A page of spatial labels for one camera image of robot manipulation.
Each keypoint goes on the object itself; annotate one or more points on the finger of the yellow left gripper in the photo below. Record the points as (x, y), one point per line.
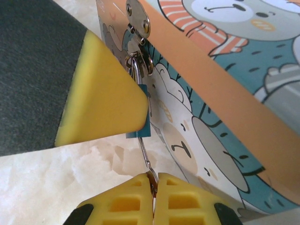
(98, 100)

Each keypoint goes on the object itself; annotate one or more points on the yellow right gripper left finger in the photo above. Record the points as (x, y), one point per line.
(124, 206)

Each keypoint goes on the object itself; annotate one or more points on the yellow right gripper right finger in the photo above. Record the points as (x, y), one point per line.
(182, 206)

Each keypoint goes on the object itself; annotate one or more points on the small blue padlock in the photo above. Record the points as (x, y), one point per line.
(144, 132)

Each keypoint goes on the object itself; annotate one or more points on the small silver key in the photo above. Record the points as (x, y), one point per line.
(144, 152)

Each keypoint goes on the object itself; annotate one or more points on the cartoon bear print box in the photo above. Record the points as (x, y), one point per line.
(211, 105)

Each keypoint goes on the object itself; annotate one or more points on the silver metal box hasp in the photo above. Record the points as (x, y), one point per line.
(138, 16)

